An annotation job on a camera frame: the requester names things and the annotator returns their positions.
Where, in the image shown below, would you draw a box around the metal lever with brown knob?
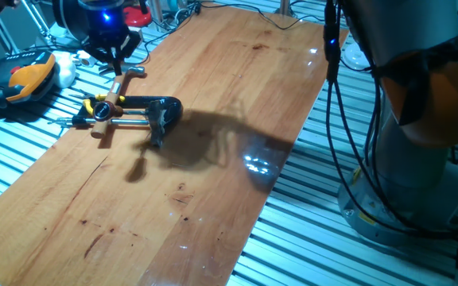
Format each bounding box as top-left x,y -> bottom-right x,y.
92,101 -> 153,122

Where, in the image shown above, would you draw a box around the black filament spool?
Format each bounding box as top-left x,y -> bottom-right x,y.
52,0 -> 91,43

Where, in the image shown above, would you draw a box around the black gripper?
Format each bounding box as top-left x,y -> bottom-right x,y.
78,0 -> 143,76

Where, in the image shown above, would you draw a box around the large wooden board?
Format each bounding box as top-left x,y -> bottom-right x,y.
0,6 -> 350,286

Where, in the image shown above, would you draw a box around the orange and black teach pendant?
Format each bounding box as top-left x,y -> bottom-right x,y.
0,49 -> 57,110

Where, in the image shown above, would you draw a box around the white rounded object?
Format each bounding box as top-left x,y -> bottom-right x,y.
52,50 -> 78,89

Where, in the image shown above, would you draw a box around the red round object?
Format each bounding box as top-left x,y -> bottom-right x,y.
123,4 -> 153,28

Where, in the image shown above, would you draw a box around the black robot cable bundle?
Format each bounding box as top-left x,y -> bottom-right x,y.
323,0 -> 458,239

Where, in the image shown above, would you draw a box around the black cable across board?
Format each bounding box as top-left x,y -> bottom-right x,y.
145,2 -> 328,64

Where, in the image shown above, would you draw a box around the grey round stand base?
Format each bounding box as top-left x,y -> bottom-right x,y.
33,19 -> 81,49

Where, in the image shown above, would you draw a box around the black base lever press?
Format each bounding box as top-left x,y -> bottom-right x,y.
49,95 -> 184,149

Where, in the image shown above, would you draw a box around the yellow handled pliers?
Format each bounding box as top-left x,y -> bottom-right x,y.
69,90 -> 127,119

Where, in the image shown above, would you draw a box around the wooden handle claw hammer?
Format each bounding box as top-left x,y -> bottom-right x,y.
90,65 -> 146,140

